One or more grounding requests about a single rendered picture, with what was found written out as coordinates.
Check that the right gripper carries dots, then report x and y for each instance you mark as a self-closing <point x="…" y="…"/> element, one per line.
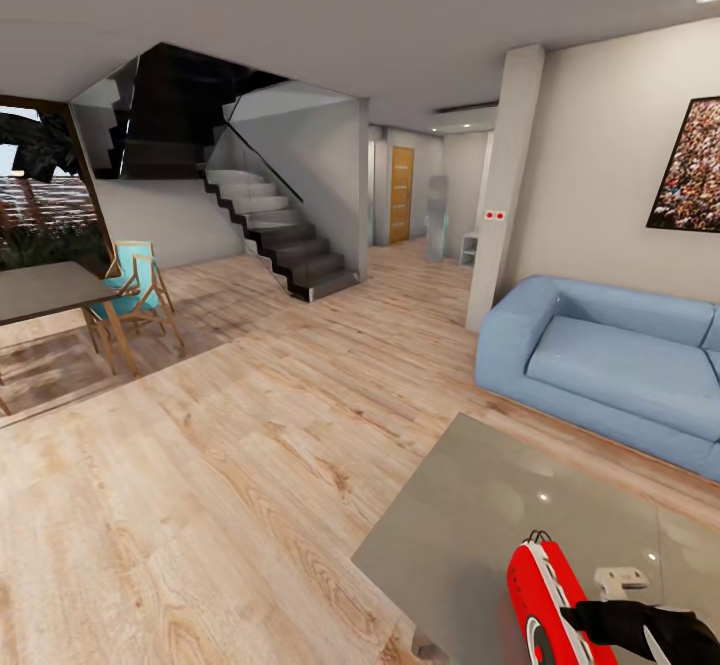
<point x="603" y="621"/>

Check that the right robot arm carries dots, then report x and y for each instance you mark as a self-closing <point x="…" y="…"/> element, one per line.
<point x="664" y="634"/>

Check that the fixed window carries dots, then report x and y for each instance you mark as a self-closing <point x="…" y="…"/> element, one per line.
<point x="49" y="212"/>

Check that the stairs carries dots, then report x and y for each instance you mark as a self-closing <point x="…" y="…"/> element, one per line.
<point x="164" y="116"/>

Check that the door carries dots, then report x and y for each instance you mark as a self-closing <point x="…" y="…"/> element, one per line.
<point x="402" y="163"/>

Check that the radio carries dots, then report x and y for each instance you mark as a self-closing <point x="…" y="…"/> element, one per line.
<point x="540" y="581"/>

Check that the picture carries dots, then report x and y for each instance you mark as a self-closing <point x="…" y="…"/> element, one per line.
<point x="689" y="194"/>

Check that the sofa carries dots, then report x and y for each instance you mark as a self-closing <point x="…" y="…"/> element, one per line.
<point x="638" y="369"/>

